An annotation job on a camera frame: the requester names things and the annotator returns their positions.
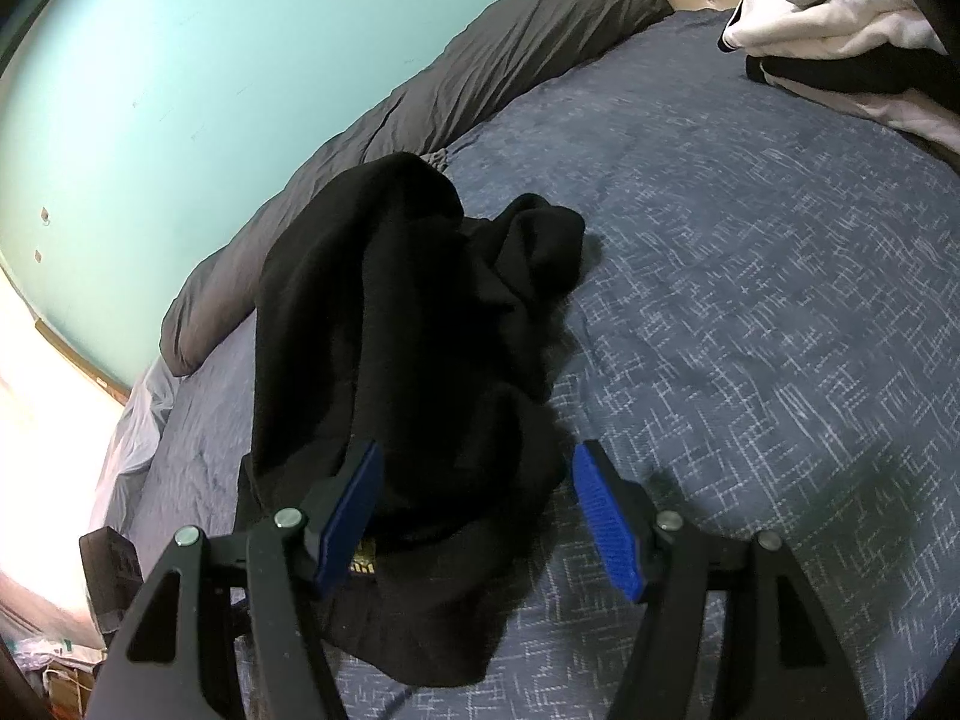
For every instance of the light grey folded garment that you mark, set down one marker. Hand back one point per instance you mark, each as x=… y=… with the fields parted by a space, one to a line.
x=922 y=124

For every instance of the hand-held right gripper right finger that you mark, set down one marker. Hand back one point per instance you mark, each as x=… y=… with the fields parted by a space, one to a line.
x=607 y=525

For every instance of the black pants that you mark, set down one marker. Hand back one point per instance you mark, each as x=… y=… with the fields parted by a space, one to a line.
x=405 y=315

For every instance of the dark grey rolled duvet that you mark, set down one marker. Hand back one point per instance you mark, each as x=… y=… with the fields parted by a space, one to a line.
x=465 y=67

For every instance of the pale window curtain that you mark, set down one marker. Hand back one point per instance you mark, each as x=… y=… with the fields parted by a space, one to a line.
x=45 y=420

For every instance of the white folded garment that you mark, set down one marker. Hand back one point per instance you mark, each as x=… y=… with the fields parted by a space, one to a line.
x=810 y=26

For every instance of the light grey blanket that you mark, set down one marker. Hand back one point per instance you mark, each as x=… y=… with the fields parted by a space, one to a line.
x=139 y=420

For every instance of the wooden window trim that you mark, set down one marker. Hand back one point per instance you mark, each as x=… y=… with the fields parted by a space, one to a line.
x=82 y=360

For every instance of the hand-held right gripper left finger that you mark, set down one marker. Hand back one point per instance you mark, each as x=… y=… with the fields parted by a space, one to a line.
x=349 y=517

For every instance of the black folded garment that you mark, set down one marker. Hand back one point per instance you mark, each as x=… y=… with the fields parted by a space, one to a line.
x=840 y=75

